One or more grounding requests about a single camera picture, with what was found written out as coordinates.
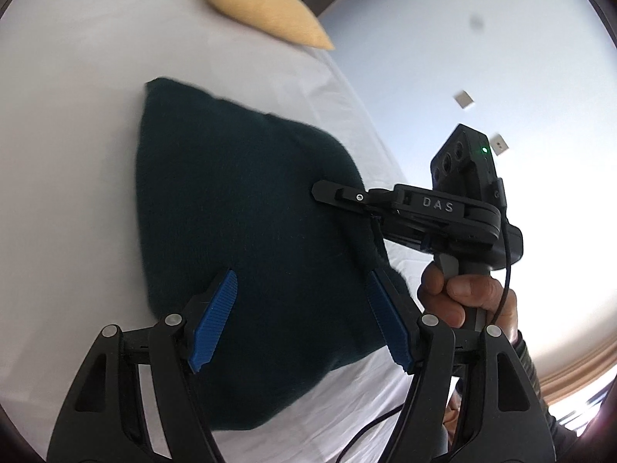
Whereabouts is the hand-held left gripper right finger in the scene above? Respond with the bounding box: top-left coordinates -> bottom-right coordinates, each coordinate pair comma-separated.
365,270 -> 555,463

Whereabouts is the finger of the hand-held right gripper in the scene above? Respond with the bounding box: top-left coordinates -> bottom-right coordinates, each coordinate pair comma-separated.
312,179 -> 397,213

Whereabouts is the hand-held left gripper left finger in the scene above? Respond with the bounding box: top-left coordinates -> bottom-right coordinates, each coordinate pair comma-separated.
47,270 -> 239,463

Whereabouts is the dark green sweater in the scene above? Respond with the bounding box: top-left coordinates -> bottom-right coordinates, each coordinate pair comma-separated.
135,77 -> 420,432

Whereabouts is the person's right forearm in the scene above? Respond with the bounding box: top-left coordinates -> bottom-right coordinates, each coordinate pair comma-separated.
511,330 -> 596,449

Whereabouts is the person's right hand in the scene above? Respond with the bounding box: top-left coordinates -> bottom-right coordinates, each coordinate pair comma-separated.
417,263 -> 519,343

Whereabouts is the yellow pillow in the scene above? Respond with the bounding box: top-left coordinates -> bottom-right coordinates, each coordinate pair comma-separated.
193,0 -> 335,51

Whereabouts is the white bed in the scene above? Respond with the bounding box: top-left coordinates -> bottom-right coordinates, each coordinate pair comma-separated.
0,0 -> 464,463

